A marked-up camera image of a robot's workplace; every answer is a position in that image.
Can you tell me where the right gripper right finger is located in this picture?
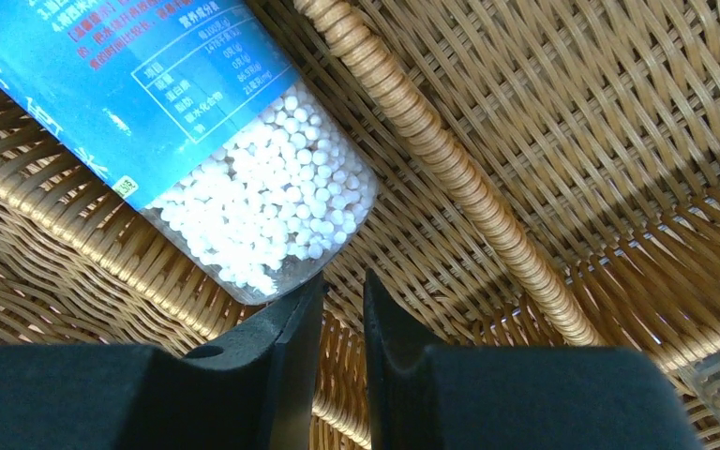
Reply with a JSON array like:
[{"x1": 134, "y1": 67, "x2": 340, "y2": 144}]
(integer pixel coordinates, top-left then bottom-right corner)
[{"x1": 363, "y1": 272, "x2": 699, "y2": 449}]

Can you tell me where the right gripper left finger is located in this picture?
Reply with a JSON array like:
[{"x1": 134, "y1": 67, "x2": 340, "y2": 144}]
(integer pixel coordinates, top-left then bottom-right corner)
[{"x1": 0, "y1": 276, "x2": 325, "y2": 449}]

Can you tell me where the woven wicker divided basket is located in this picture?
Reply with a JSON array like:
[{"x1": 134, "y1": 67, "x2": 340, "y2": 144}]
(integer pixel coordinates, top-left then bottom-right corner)
[{"x1": 0, "y1": 1, "x2": 720, "y2": 449}]

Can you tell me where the silver-lid pepper jar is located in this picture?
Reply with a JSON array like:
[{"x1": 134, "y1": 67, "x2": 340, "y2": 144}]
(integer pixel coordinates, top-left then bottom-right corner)
[{"x1": 0, "y1": 0, "x2": 378, "y2": 305}]

